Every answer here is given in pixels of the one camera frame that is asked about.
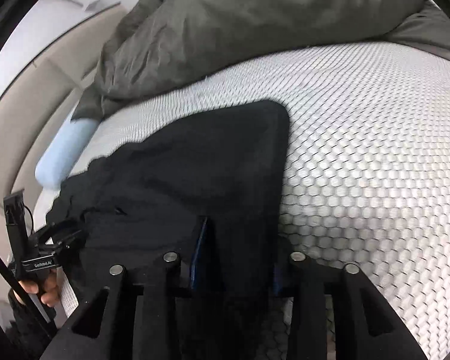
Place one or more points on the black pants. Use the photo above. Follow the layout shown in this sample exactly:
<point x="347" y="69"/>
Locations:
<point x="145" y="198"/>

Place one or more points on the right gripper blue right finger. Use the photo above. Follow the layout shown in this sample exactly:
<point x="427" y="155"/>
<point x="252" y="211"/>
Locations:
<point x="302" y="279"/>

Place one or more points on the beige upholstered headboard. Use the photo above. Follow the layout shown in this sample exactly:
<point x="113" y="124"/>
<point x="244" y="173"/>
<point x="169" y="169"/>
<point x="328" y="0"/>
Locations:
<point x="48" y="60"/>

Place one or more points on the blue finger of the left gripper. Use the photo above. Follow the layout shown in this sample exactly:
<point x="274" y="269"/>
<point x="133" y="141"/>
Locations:
<point x="69" y="242"/>

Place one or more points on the person's left hand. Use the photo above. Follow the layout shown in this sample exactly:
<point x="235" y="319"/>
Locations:
<point x="49" y="289"/>

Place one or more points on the light blue pillow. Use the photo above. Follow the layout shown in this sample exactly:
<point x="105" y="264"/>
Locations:
<point x="65" y="149"/>

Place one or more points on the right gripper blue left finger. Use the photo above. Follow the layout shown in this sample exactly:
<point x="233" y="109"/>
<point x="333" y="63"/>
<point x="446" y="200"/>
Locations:
<point x="167" y="302"/>

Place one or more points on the dark grey duvet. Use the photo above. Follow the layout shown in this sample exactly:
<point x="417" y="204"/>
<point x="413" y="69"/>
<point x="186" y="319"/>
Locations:
<point x="163" y="45"/>

